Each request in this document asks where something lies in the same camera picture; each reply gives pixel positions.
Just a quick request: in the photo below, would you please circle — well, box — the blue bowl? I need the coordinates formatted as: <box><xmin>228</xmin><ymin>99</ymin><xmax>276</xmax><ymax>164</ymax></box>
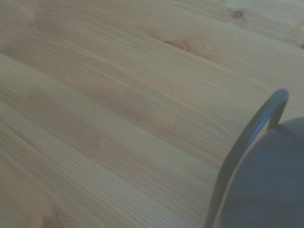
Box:
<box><xmin>215</xmin><ymin>117</ymin><xmax>304</xmax><ymax>228</ymax></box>

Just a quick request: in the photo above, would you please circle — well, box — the black wire dish rack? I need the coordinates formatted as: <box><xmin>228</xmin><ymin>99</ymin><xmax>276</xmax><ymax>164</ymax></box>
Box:
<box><xmin>204</xmin><ymin>88</ymin><xmax>290</xmax><ymax>228</ymax></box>

